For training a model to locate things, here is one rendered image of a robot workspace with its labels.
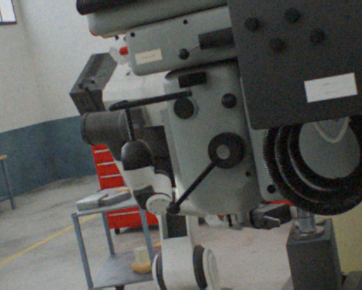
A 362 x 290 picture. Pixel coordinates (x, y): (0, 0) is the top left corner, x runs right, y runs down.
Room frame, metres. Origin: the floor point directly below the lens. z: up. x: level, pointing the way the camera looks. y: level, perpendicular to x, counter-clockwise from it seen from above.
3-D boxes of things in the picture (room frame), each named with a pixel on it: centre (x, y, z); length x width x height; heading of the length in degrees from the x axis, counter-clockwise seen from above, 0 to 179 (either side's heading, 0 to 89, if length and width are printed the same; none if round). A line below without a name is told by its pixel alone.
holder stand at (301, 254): (1.76, -0.30, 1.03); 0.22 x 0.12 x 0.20; 164
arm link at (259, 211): (1.86, -0.19, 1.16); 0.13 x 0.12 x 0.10; 123
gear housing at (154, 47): (1.35, -0.12, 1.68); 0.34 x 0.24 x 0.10; 64
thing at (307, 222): (1.72, -0.29, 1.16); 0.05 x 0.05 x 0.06
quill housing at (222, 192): (1.36, -0.09, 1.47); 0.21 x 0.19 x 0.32; 154
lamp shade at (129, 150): (1.42, 0.11, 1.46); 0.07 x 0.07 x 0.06
